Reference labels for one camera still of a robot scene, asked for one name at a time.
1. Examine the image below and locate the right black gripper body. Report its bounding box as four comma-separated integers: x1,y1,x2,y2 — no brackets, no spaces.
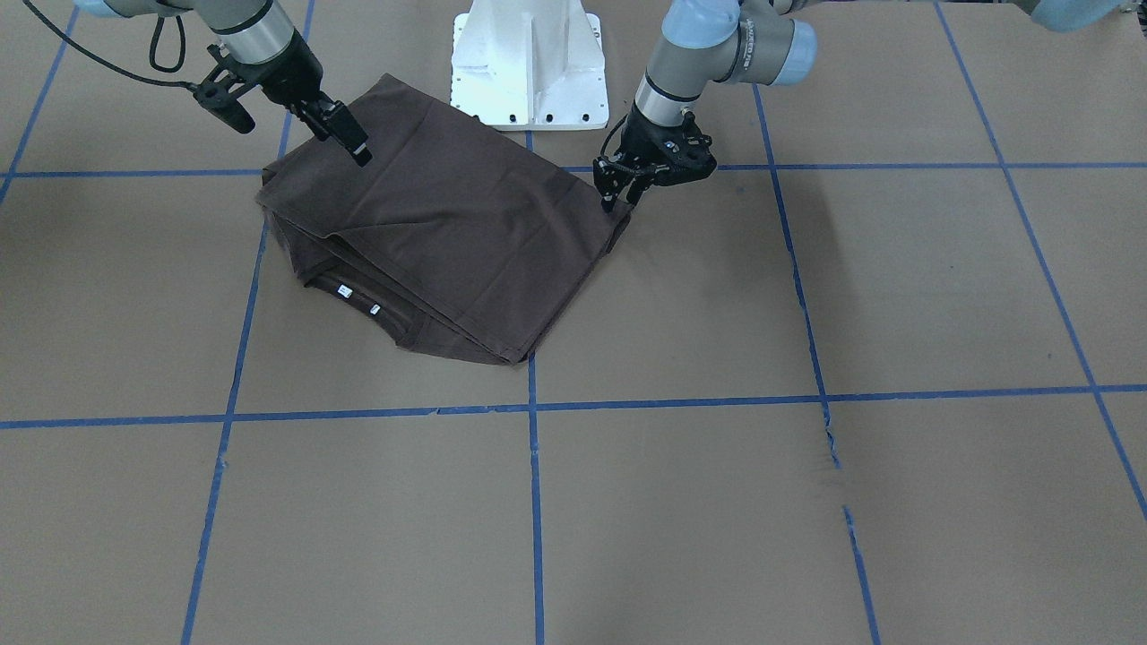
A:
255,36,333,122

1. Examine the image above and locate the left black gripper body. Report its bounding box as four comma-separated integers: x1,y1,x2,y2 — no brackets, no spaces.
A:
618,106,672,173

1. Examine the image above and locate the brown t-shirt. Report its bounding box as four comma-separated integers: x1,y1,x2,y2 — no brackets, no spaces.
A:
255,73,631,365

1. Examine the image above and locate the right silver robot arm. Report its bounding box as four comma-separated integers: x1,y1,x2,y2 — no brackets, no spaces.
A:
75,1,372,168

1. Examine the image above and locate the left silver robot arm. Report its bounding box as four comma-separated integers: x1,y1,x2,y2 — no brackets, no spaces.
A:
591,1,819,212

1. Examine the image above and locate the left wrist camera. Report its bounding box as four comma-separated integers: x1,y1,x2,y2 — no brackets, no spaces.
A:
654,110,718,186

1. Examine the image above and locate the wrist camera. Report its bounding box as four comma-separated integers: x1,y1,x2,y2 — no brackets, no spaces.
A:
654,110,718,186
192,44,262,134

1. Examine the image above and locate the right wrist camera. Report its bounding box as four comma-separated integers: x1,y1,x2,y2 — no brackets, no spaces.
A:
192,44,262,134

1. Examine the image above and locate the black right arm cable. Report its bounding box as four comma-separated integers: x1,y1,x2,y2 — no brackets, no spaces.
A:
22,0,216,90

